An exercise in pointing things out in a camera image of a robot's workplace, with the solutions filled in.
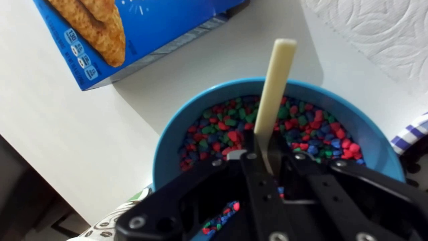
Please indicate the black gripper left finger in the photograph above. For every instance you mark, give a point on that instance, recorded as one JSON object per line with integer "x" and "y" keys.
{"x": 213, "y": 200}

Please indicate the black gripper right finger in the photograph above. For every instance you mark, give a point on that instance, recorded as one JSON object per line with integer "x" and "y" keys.
{"x": 344, "y": 200}

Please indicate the near patterned coffee cup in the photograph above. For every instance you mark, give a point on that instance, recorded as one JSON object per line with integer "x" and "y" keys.
{"x": 105, "y": 229}

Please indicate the blue bowl of cereal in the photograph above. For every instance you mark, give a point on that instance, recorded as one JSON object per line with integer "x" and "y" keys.
{"x": 311, "y": 119}

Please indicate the white main table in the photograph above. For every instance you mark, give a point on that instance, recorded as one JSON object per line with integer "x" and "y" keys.
{"x": 96, "y": 147}

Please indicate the white paper napkin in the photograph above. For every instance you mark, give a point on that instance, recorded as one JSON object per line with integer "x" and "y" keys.
{"x": 391, "y": 33}

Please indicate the blue snack box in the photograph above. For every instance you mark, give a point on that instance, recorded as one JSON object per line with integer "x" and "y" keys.
{"x": 106, "y": 40}

